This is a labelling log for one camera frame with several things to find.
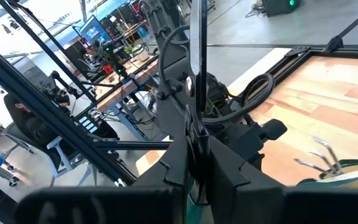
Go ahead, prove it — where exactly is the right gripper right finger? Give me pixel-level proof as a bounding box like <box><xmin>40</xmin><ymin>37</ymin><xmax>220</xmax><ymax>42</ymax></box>
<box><xmin>205</xmin><ymin>136</ymin><xmax>288</xmax><ymax>224</ymax></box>

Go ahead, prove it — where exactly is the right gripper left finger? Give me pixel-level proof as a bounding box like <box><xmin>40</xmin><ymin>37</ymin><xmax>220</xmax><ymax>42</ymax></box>
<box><xmin>134</xmin><ymin>136</ymin><xmax>189</xmax><ymax>224</ymax></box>

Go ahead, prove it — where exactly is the claw hand rake wooden handle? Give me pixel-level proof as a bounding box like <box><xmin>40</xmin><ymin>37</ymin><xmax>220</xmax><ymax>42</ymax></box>
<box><xmin>293</xmin><ymin>135</ymin><xmax>343</xmax><ymax>175</ymax></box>

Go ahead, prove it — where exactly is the cream and green gardening bag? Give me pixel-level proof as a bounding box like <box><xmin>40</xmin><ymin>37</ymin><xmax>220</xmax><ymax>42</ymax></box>
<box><xmin>296</xmin><ymin>158</ymin><xmax>358</xmax><ymax>189</ymax></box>

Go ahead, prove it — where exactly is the black lit button box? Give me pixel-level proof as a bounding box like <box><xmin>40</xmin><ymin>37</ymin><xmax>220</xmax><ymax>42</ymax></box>
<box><xmin>77</xmin><ymin>114</ymin><xmax>100</xmax><ymax>134</ymax></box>

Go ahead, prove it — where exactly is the wooden topped desk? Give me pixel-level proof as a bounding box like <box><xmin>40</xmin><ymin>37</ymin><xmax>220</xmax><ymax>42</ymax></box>
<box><xmin>94</xmin><ymin>55</ymin><xmax>161</xmax><ymax>113</ymax></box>

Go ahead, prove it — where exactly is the white stool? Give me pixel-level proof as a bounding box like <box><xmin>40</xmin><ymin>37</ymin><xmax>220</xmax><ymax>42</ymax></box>
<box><xmin>46</xmin><ymin>136</ymin><xmax>73</xmax><ymax>178</ymax></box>

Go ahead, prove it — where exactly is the black computer tower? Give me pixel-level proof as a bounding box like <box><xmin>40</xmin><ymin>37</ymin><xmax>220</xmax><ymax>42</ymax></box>
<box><xmin>262</xmin><ymin>0</ymin><xmax>304</xmax><ymax>17</ymax></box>

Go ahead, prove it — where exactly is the person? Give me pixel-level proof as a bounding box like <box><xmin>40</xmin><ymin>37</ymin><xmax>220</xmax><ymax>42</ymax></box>
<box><xmin>2</xmin><ymin>93</ymin><xmax>73</xmax><ymax>156</ymax></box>

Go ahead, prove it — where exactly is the blue lit computer monitor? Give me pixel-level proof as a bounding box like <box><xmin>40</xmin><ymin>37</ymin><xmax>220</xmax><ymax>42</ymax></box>
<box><xmin>78</xmin><ymin>15</ymin><xmax>111</xmax><ymax>44</ymax></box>

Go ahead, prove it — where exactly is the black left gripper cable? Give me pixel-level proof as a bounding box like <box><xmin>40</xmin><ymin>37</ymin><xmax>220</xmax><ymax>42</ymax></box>
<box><xmin>158</xmin><ymin>24</ymin><xmax>276</xmax><ymax>125</ymax></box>

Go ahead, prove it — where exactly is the black aluminium table frame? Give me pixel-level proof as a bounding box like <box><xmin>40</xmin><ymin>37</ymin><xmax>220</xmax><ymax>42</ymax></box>
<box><xmin>0</xmin><ymin>0</ymin><xmax>358</xmax><ymax>187</ymax></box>

